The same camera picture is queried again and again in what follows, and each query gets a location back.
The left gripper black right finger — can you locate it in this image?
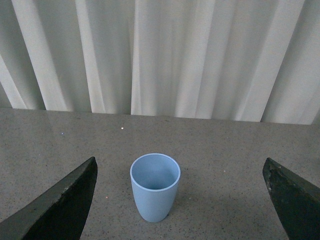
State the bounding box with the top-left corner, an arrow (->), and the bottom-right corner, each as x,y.
262,157 -> 320,240

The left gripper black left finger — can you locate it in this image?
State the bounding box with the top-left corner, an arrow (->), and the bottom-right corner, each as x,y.
0,157 -> 98,240

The light blue plastic cup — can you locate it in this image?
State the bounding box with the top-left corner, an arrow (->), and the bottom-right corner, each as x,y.
130,153 -> 181,223

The white pleated curtain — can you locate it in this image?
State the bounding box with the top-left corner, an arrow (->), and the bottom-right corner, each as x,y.
0,0 -> 320,125

